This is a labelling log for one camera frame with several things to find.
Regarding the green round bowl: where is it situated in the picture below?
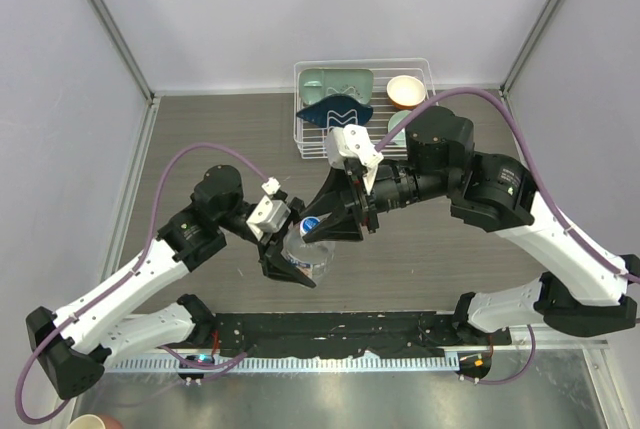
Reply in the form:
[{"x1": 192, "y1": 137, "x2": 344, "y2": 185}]
[{"x1": 387, "y1": 110, "x2": 411, "y2": 147}]

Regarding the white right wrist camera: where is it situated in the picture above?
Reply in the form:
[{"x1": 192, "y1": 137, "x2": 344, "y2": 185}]
[{"x1": 325, "y1": 124, "x2": 384, "y2": 195}]

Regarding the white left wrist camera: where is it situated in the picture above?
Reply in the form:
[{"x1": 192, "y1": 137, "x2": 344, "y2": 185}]
[{"x1": 246, "y1": 177, "x2": 290, "y2": 241}]

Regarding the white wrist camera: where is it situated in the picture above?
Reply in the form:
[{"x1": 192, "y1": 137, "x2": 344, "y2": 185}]
[
  {"x1": 246, "y1": 177, "x2": 290, "y2": 241},
  {"x1": 325, "y1": 124, "x2": 384, "y2": 195}
]

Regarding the dark blue leaf plate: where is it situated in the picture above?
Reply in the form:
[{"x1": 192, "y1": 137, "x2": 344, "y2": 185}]
[{"x1": 296, "y1": 94, "x2": 374, "y2": 129}]

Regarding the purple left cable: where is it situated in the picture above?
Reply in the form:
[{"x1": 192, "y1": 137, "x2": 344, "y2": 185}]
[{"x1": 14, "y1": 142, "x2": 269, "y2": 425}]

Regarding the beige cup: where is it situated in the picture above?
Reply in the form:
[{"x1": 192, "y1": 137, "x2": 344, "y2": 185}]
[{"x1": 67, "y1": 414, "x2": 108, "y2": 429}]

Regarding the green rectangular tray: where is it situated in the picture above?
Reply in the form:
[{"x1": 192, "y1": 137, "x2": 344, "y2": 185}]
[{"x1": 298, "y1": 68, "x2": 374, "y2": 106}]

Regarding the perforated cable duct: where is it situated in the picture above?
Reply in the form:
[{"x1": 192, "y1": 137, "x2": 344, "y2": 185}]
[{"x1": 106, "y1": 351, "x2": 459, "y2": 374}]

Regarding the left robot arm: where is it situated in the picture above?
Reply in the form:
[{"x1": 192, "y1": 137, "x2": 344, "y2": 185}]
[{"x1": 26, "y1": 165, "x2": 313, "y2": 400}]

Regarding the white wire dish rack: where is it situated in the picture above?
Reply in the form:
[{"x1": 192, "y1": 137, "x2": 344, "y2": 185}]
[{"x1": 293, "y1": 58, "x2": 436, "y2": 160}]

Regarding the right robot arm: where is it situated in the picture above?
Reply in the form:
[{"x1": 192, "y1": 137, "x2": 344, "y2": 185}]
[{"x1": 302, "y1": 107, "x2": 639, "y2": 344}]

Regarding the orange bowl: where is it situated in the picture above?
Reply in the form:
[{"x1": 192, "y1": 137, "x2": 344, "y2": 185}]
[{"x1": 386, "y1": 75, "x2": 427, "y2": 110}]

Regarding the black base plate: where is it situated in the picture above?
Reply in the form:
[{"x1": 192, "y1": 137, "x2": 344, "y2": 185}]
[{"x1": 154, "y1": 310, "x2": 514, "y2": 361}]

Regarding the pink cup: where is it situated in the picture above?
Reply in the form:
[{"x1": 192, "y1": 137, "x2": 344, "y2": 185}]
[{"x1": 97, "y1": 414, "x2": 123, "y2": 429}]

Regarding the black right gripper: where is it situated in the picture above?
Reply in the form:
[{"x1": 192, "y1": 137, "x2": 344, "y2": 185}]
[{"x1": 300, "y1": 160, "x2": 455, "y2": 242}]

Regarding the blue white bottle cap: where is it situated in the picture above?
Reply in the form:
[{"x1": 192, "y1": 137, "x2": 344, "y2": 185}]
[{"x1": 299, "y1": 216, "x2": 320, "y2": 236}]

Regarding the purple cable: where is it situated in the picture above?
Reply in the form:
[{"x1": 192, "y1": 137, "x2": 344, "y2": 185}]
[
  {"x1": 14, "y1": 142, "x2": 269, "y2": 425},
  {"x1": 374, "y1": 87, "x2": 640, "y2": 386}
]

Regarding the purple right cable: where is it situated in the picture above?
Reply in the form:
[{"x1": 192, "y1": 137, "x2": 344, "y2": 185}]
[{"x1": 374, "y1": 87, "x2": 640, "y2": 386}]

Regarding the labelled clear plastic bottle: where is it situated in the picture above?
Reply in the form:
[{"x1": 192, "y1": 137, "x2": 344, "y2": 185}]
[{"x1": 283, "y1": 227, "x2": 335, "y2": 284}]

